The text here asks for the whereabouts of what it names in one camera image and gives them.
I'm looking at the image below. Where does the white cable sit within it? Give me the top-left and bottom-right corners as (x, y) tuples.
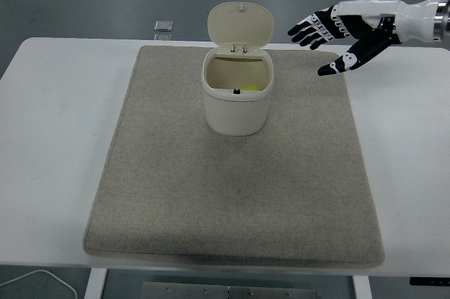
(0, 269), (77, 299)

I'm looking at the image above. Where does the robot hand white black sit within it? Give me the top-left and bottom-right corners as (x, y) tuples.
(287, 0), (437, 77)

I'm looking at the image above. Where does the grey metal plate with screws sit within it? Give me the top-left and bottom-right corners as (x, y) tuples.
(141, 281), (319, 299)

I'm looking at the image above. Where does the cream plastic bin with lid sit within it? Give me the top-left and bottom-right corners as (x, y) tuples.
(200, 1), (275, 136)

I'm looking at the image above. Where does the black table control panel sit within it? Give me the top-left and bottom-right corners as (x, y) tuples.
(409, 277), (450, 286)

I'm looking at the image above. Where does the white table leg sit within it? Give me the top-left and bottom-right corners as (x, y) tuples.
(352, 275), (373, 299)
(84, 267), (108, 299)

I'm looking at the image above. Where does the beige felt mat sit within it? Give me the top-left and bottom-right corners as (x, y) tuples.
(82, 44), (387, 267)

